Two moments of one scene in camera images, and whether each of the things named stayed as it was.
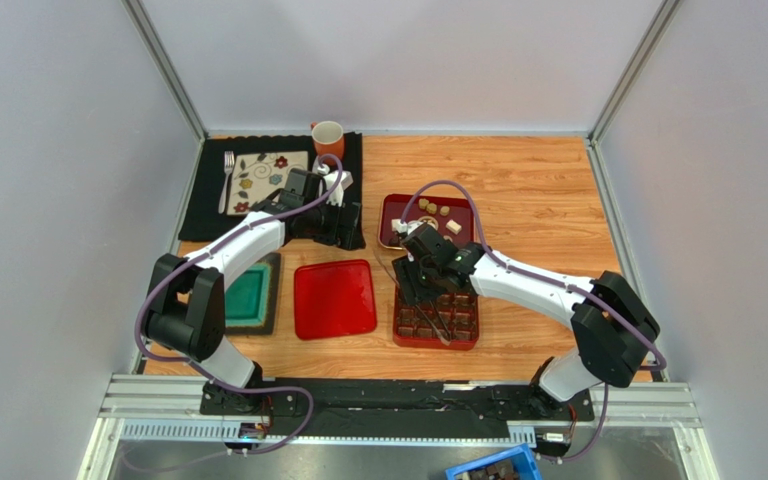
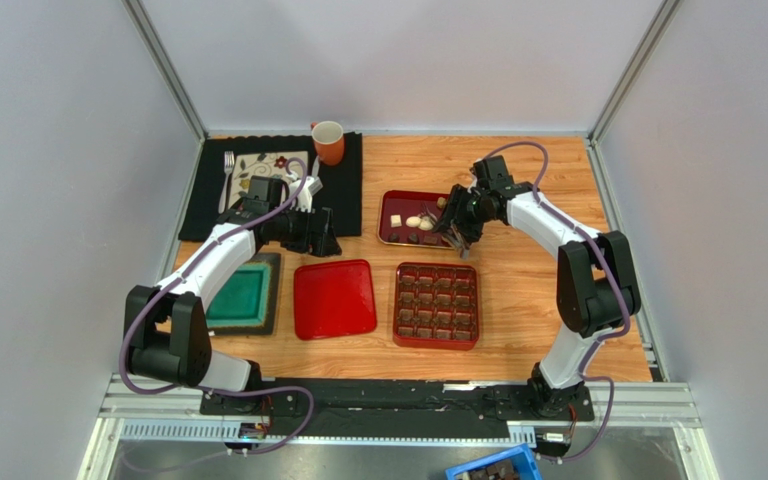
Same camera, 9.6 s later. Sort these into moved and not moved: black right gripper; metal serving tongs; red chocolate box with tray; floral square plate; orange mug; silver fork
Moved: metal serving tongs; black right gripper
Not moved: silver fork; red chocolate box with tray; orange mug; floral square plate
